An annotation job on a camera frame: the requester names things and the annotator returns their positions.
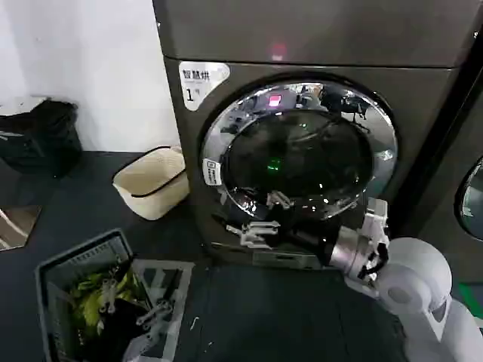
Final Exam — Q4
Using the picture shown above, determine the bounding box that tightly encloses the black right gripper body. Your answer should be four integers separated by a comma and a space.
278, 222, 341, 269

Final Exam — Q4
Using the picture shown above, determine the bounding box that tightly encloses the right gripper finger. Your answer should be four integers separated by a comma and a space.
260, 190, 301, 228
224, 220, 284, 250

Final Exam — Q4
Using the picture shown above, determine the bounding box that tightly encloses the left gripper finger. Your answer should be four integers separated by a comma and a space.
99, 278, 116, 314
135, 299, 175, 327

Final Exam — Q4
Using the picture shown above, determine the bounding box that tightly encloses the green patterned garment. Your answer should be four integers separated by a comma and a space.
69, 269, 143, 335

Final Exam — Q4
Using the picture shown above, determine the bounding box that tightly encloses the black garment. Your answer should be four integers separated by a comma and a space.
101, 296, 152, 348

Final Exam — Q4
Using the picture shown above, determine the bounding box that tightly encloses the round chrome glass dryer door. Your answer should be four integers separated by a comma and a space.
199, 80, 399, 229

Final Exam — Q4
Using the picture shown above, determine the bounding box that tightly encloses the dark grey plastic laundry basket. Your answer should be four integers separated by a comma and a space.
34, 228, 152, 362

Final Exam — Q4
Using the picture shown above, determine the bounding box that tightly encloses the small white door sticker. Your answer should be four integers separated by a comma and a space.
202, 158, 224, 187

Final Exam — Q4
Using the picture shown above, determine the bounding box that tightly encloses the brown flat board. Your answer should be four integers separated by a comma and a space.
0, 205, 43, 252

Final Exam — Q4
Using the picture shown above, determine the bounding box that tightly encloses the beige woven laundry basket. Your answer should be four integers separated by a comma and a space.
112, 145, 191, 222

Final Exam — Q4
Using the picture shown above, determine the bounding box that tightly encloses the white dryer number label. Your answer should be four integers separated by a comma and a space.
177, 60, 231, 113

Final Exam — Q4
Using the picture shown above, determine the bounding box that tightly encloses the grey dryer with number label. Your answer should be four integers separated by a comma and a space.
152, 0, 477, 271

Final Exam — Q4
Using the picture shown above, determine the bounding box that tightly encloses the black bin with bag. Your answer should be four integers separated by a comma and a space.
0, 98, 83, 179

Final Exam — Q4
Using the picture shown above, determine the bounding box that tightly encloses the grey dryer without label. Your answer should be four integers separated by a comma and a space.
395, 0, 483, 265

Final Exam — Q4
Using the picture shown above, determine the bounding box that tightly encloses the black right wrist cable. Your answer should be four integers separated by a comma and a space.
358, 243, 390, 282

